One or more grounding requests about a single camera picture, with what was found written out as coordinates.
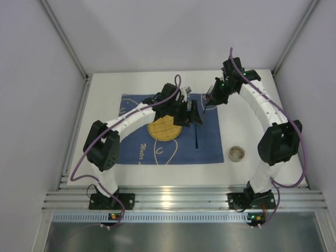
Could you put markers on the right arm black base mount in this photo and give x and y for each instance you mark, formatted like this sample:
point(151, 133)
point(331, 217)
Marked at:
point(249, 200)

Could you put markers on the aluminium rail base frame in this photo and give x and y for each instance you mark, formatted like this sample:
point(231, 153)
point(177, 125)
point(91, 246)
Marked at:
point(175, 198)

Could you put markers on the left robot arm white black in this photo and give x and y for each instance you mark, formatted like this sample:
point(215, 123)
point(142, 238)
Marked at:
point(102, 146)

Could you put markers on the white perforated cable duct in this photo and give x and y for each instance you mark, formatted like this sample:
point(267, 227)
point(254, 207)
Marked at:
point(159, 217)

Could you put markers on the yellow woven round coaster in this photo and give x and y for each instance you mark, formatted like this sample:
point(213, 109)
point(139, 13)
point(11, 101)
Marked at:
point(164, 129)

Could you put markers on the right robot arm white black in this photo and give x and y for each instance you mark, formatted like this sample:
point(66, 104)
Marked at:
point(280, 140)

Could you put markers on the blue handled cutlery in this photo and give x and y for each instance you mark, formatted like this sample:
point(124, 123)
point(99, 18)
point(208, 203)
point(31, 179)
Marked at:
point(196, 139)

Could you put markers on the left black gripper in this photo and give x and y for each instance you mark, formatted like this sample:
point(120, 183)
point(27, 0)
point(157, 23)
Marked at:
point(185, 113)

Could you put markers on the small beige round cup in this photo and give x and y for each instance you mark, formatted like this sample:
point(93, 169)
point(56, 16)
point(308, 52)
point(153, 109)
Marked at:
point(236, 153)

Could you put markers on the iridescent purple fork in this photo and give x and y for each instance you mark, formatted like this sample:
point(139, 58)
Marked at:
point(207, 98)

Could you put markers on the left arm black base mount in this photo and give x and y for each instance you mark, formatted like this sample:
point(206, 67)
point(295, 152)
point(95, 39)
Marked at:
point(100, 202)

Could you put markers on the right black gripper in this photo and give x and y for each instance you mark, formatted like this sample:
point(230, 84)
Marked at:
point(219, 92)

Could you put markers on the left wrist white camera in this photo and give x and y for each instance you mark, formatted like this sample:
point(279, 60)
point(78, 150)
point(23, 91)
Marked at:
point(187, 90)

